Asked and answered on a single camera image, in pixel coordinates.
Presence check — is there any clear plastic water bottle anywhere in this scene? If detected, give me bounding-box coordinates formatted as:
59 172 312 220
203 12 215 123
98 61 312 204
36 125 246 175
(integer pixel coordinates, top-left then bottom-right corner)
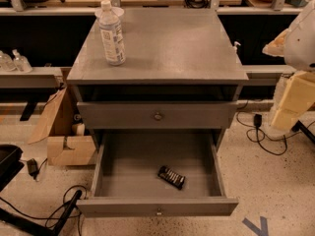
95 0 126 66

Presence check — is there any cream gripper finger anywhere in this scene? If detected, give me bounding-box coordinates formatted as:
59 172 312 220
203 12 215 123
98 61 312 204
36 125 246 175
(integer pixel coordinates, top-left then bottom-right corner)
262 29 289 57
270 71 315 131

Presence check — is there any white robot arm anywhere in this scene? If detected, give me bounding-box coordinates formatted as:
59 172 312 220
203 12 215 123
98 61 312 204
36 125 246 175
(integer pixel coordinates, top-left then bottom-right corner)
263 0 315 137

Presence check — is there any black chair base leg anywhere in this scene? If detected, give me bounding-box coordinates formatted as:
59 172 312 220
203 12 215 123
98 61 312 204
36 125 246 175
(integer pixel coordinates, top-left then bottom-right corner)
291 121 315 144

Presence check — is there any open grey middle drawer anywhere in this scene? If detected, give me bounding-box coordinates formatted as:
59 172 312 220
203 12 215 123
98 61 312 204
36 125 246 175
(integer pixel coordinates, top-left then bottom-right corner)
78 131 238 217

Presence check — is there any dark rxbar chocolate bar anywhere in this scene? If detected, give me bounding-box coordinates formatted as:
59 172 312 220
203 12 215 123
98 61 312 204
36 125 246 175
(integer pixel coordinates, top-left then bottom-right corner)
157 166 185 190

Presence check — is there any black floor cable left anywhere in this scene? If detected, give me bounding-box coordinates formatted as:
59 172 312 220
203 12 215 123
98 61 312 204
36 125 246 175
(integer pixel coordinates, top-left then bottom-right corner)
0 184 89 236

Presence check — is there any black floor cable right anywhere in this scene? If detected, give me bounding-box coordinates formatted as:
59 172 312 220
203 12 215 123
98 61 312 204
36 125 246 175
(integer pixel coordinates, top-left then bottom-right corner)
235 111 315 156

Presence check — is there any black power adapter left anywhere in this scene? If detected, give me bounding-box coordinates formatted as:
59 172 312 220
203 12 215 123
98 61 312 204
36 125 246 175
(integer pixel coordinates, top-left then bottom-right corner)
27 158 38 177

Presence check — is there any black power adapter right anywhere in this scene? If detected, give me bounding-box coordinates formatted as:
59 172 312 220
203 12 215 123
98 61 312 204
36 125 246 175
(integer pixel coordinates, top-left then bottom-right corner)
253 114 262 129

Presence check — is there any black power adapter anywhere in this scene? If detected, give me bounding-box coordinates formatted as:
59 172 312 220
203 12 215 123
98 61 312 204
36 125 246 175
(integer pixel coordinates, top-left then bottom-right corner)
253 114 262 129
27 158 38 177

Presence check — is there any small white pump bottle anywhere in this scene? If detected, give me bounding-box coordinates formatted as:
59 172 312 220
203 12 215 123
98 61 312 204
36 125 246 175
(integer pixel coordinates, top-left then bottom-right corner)
233 41 241 53

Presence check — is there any grey wooden drawer cabinet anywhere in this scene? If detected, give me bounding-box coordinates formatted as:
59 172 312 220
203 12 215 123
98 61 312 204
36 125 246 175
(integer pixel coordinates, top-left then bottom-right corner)
66 7 250 218

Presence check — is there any black floor stand leg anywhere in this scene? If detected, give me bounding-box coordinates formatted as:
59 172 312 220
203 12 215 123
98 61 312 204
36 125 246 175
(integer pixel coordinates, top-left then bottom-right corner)
0 190 83 236

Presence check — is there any black floor cable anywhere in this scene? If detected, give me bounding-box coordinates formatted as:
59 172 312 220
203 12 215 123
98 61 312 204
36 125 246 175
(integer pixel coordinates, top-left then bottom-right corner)
235 111 315 156
0 184 89 236

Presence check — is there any clear sanitizer pump bottle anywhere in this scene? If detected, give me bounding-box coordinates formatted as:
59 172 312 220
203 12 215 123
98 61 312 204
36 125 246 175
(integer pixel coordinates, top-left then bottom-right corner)
13 49 32 73

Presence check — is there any black bin at left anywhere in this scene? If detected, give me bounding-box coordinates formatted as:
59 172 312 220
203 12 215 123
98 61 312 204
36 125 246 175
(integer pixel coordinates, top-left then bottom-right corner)
0 145 24 192

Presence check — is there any closed grey top drawer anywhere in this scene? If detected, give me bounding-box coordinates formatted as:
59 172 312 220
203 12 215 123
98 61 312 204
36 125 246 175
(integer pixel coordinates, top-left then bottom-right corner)
77 101 236 129

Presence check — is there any brown cardboard box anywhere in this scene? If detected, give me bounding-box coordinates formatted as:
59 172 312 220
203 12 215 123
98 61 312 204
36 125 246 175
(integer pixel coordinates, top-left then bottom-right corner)
28 88 96 166

